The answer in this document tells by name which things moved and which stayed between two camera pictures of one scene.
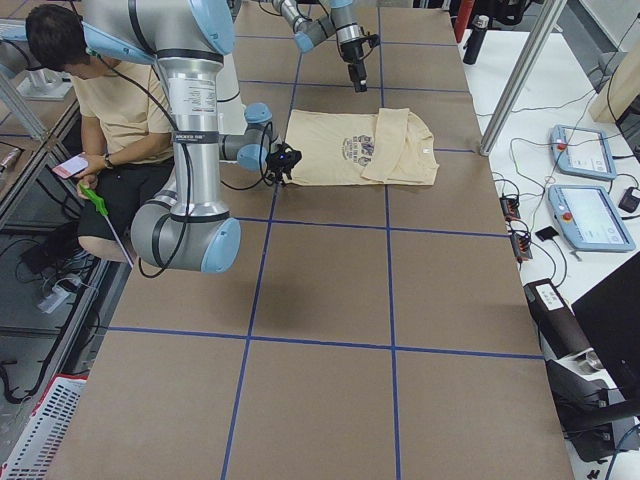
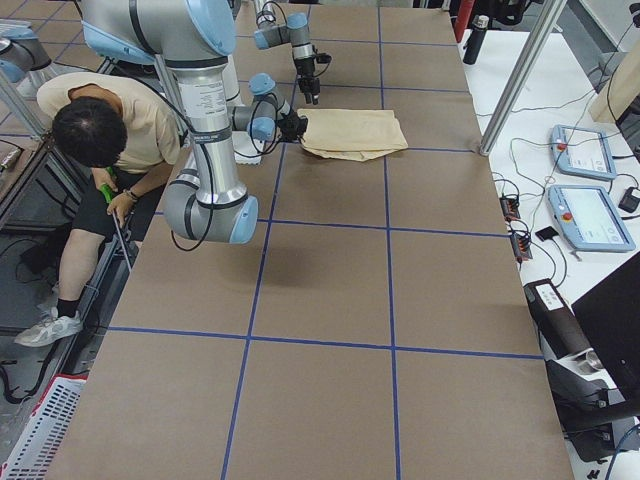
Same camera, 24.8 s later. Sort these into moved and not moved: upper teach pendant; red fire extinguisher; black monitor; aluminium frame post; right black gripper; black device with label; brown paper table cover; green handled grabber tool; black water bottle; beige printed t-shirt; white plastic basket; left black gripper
Moved: green handled grabber tool; left black gripper; right black gripper; beige printed t-shirt
Not moved: aluminium frame post; black monitor; upper teach pendant; red fire extinguisher; black water bottle; black device with label; brown paper table cover; white plastic basket
